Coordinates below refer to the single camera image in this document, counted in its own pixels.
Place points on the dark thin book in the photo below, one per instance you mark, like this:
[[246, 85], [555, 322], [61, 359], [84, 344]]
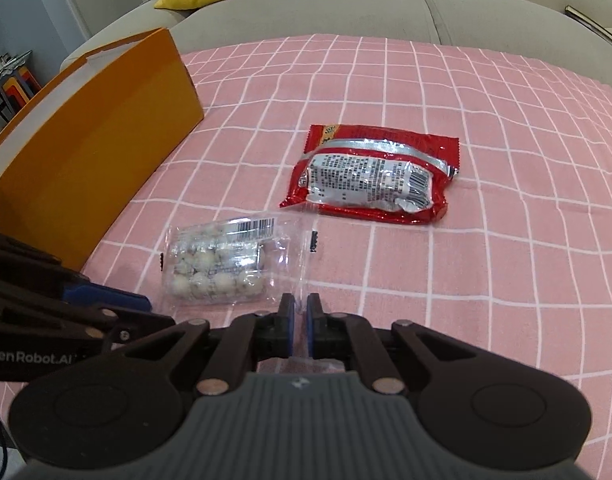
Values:
[[593, 25]]

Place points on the stacked coloured stools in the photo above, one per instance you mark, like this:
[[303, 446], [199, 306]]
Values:
[[22, 86]]

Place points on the pink checked cloth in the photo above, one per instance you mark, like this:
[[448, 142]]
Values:
[[485, 285]]

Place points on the grey sofa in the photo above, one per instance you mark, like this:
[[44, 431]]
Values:
[[336, 10]]

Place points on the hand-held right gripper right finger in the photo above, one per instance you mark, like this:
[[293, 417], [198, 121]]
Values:
[[314, 321]]

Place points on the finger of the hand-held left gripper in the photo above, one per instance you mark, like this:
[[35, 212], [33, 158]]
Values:
[[76, 317], [111, 299]]

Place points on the red snack packet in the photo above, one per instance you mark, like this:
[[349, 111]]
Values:
[[361, 180]]

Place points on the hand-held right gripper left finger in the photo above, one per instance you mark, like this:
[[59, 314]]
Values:
[[287, 321]]

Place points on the clear bag of white candies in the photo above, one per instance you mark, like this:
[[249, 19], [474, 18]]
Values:
[[211, 265]]

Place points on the orange storage box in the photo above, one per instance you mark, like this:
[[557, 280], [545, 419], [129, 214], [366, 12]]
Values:
[[86, 160]]

